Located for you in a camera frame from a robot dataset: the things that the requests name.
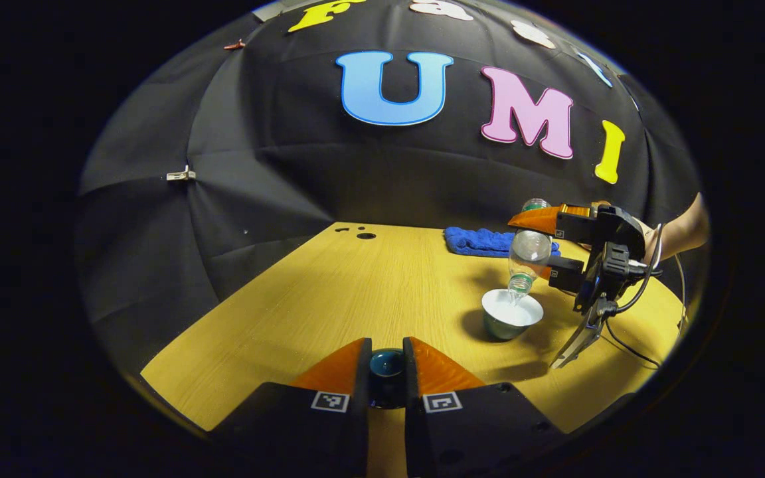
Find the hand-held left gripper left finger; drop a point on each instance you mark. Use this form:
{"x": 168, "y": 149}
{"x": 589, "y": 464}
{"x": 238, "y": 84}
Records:
{"x": 359, "y": 411}

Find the blue towel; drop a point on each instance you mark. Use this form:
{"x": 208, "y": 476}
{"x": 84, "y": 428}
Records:
{"x": 475, "y": 241}

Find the clear plastic water bottle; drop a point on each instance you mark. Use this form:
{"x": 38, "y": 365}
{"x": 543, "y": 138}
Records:
{"x": 530, "y": 252}

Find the black backdrop cloth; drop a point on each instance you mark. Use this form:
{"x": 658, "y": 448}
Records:
{"x": 256, "y": 153}

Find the copper clip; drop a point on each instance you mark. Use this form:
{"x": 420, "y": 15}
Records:
{"x": 235, "y": 45}

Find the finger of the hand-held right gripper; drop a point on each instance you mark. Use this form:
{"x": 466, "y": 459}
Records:
{"x": 565, "y": 273}
{"x": 572, "y": 224}

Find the blue teacup lid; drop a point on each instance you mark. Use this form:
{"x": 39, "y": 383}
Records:
{"x": 387, "y": 364}

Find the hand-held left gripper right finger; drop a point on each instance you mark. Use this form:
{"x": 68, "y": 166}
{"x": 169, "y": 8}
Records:
{"x": 412, "y": 411}

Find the white clip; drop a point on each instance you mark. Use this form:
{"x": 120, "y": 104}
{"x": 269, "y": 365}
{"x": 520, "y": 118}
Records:
{"x": 181, "y": 176}

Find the teacup with white inside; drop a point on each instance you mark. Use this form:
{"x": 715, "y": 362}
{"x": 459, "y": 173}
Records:
{"x": 512, "y": 311}

